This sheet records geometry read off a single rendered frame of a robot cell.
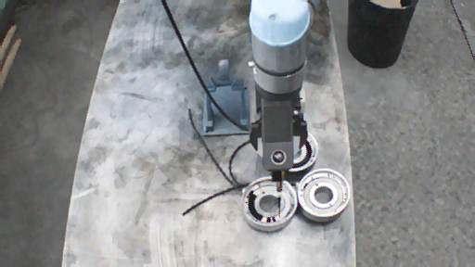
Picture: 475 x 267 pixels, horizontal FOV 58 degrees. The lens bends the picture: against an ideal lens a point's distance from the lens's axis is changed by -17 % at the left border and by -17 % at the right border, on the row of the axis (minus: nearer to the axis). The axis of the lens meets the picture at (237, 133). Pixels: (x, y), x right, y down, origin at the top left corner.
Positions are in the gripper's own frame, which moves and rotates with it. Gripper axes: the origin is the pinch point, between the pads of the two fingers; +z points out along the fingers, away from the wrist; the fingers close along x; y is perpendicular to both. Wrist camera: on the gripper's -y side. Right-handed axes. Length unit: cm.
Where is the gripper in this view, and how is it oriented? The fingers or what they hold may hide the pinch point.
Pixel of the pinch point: (277, 159)
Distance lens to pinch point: 89.8
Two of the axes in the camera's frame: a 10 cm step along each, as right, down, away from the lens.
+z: 0.5, 5.5, 8.3
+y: -0.2, -8.3, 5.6
